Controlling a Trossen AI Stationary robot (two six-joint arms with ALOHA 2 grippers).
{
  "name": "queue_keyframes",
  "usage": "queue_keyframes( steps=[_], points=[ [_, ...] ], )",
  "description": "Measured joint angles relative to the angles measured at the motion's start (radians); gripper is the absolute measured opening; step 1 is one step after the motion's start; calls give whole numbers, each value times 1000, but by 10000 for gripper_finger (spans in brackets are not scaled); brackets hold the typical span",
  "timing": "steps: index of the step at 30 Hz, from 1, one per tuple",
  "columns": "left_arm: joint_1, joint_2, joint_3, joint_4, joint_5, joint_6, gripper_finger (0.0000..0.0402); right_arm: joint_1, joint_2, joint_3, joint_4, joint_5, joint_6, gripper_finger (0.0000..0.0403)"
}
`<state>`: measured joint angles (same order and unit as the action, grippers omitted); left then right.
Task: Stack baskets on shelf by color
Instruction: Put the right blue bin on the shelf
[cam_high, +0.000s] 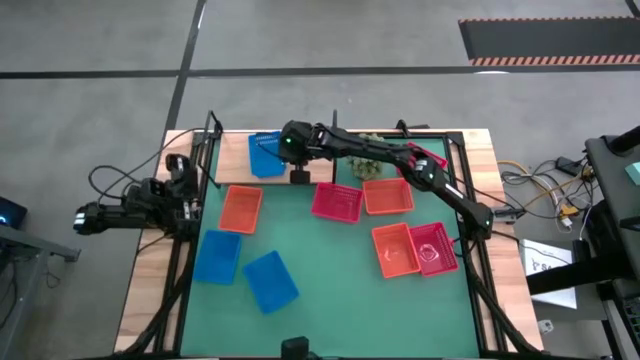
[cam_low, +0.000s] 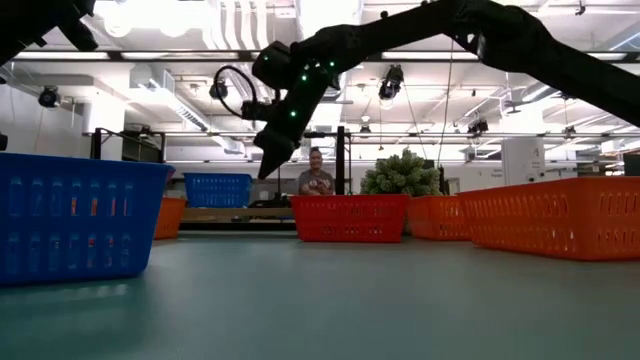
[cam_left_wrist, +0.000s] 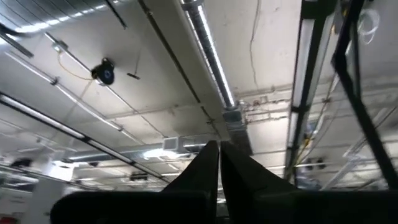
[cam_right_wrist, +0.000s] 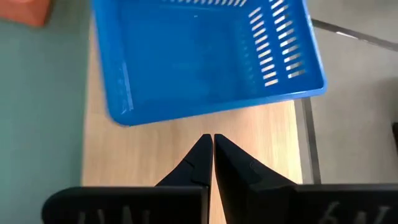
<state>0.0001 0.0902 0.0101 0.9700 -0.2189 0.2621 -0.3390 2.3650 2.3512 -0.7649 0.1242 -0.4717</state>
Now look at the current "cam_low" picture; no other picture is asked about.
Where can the small black ceiling device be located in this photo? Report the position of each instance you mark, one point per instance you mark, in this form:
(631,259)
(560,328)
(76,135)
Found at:
(478,126)

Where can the white pillar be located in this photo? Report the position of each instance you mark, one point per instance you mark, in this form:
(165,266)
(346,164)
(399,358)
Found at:
(522,160)

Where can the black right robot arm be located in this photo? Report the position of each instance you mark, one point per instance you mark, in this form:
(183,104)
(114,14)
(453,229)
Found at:
(500,35)

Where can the orange plastic basket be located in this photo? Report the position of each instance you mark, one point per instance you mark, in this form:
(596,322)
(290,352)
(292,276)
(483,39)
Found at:
(170,217)
(435,215)
(550,187)

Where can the green artificial plant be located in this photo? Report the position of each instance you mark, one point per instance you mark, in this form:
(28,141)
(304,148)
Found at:
(400,175)

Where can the blue plastic basket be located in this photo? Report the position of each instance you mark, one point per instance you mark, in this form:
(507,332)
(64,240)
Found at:
(217,190)
(75,172)

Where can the person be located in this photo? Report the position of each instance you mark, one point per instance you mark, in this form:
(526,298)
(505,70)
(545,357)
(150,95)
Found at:
(316,180)

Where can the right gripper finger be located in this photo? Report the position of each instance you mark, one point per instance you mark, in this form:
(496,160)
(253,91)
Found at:
(270,150)
(290,145)

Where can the black ceiling spotlight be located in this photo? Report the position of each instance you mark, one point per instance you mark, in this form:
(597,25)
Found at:
(391,82)
(48,98)
(218,90)

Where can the red plastic basket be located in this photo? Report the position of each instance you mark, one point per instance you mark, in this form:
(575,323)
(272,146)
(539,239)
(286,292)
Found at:
(350,210)

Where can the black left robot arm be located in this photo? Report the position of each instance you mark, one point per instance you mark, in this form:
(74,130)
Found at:
(30,20)

